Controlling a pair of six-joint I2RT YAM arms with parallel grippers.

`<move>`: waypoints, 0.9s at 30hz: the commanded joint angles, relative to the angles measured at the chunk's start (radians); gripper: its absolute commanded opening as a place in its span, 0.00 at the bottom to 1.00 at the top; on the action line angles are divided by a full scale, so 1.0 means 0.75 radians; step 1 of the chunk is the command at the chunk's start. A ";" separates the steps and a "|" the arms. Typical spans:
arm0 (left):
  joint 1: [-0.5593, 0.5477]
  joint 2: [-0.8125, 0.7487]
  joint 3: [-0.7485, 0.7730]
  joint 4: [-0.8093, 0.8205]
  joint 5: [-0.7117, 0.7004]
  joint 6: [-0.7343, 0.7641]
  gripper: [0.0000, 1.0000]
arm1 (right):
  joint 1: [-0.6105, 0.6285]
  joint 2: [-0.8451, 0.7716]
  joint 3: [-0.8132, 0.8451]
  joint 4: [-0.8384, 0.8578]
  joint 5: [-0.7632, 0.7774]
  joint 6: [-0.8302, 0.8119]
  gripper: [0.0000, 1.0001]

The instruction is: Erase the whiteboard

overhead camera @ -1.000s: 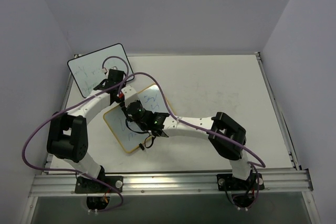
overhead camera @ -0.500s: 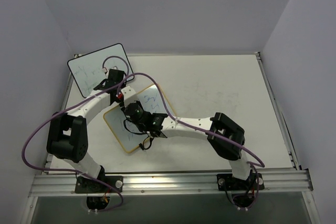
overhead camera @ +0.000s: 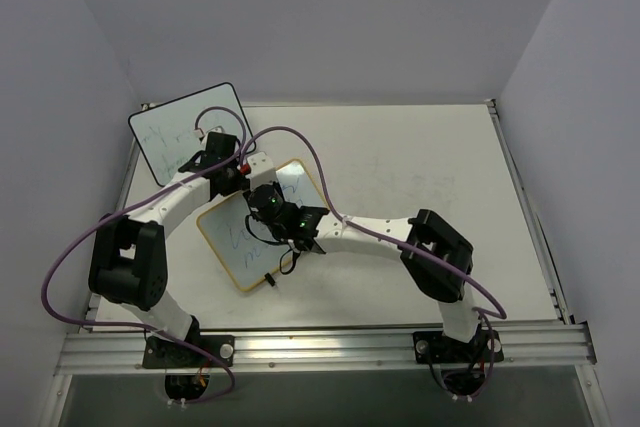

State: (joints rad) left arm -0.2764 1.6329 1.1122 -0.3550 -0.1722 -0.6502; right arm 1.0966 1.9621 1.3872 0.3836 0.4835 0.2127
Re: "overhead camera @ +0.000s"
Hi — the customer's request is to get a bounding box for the yellow framed whiteboard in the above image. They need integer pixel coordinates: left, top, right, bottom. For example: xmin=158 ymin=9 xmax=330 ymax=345
xmin=196 ymin=158 xmax=326 ymax=292

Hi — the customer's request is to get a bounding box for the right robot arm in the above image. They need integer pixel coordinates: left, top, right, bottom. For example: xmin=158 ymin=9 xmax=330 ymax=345
xmin=244 ymin=183 xmax=480 ymax=360

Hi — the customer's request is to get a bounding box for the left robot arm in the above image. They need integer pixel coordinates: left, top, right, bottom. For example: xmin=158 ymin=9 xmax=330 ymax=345
xmin=88 ymin=131 xmax=248 ymax=366

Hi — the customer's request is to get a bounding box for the black framed whiteboard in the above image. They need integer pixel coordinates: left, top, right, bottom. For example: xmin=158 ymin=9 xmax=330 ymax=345
xmin=128 ymin=82 xmax=252 ymax=186

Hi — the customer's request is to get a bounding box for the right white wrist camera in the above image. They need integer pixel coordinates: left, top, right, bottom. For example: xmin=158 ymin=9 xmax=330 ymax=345
xmin=240 ymin=151 xmax=277 ymax=190

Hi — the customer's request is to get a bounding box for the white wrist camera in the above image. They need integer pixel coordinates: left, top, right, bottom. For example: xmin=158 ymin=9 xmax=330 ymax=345
xmin=240 ymin=151 xmax=277 ymax=190
xmin=194 ymin=125 xmax=225 ymax=146

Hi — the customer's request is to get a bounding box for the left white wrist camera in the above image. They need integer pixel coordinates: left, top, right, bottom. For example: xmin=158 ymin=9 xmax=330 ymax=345
xmin=194 ymin=125 xmax=225 ymax=146

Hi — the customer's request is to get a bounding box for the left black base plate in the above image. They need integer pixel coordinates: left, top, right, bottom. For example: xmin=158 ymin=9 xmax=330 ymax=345
xmin=142 ymin=335 xmax=235 ymax=369

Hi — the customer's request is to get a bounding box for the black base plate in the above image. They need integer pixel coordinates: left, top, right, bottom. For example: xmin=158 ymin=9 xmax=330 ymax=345
xmin=412 ymin=329 xmax=504 ymax=365
xmin=142 ymin=335 xmax=235 ymax=369

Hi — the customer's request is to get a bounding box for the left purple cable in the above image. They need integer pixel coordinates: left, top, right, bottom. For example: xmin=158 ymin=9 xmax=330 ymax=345
xmin=40 ymin=106 xmax=251 ymax=404

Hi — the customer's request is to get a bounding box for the purple cable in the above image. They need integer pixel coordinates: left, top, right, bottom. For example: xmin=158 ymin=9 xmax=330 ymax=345
xmin=40 ymin=106 xmax=251 ymax=404
xmin=239 ymin=127 xmax=507 ymax=398

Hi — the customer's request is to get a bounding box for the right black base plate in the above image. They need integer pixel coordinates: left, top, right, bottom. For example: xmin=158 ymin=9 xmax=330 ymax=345
xmin=412 ymin=329 xmax=504 ymax=365

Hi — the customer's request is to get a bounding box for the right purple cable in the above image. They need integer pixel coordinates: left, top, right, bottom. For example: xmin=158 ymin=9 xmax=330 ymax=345
xmin=239 ymin=127 xmax=507 ymax=398

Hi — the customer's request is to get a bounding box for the aluminium mounting rail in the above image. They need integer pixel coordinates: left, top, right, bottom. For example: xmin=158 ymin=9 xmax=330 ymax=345
xmin=55 ymin=322 xmax=596 ymax=375

